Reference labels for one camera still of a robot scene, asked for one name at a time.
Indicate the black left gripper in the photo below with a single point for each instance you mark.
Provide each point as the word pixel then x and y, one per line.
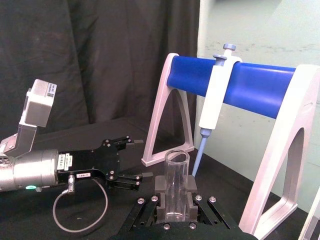
pixel 95 162

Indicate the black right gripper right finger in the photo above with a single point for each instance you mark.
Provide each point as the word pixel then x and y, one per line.
pixel 193 186

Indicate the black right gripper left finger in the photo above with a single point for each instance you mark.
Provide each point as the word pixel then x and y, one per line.
pixel 160 185

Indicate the clear glass tube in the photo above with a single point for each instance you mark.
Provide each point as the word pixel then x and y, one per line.
pixel 176 172

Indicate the white pipette with blue tip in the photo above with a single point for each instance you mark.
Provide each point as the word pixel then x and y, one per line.
pixel 212 100

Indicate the white stand with blue bar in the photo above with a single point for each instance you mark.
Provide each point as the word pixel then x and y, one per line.
pixel 250 85

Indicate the black hanging backdrop cloth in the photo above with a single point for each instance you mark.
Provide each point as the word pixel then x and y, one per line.
pixel 100 50

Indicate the white plastic frame piece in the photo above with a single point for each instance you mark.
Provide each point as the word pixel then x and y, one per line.
pixel 313 225

